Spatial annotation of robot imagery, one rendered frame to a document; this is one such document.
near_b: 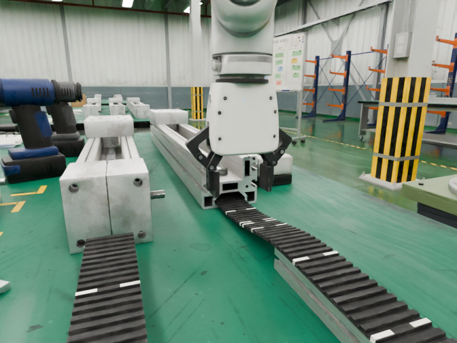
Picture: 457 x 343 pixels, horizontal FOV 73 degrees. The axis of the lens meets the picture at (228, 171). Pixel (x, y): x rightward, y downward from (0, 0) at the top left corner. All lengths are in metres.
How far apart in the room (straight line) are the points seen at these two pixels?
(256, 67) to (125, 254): 0.27
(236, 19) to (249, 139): 0.16
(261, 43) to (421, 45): 3.28
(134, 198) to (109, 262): 0.11
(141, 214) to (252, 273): 0.16
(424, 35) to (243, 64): 3.33
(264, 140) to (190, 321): 0.26
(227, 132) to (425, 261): 0.29
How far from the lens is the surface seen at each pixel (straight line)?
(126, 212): 0.41
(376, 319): 0.27
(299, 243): 0.35
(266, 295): 0.33
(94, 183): 0.40
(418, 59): 3.64
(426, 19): 3.71
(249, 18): 0.36
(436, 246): 0.49
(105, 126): 0.80
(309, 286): 0.31
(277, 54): 6.33
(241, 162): 0.53
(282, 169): 0.66
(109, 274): 0.31
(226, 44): 0.42
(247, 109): 0.43
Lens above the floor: 0.97
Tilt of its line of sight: 15 degrees down
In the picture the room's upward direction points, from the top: straight up
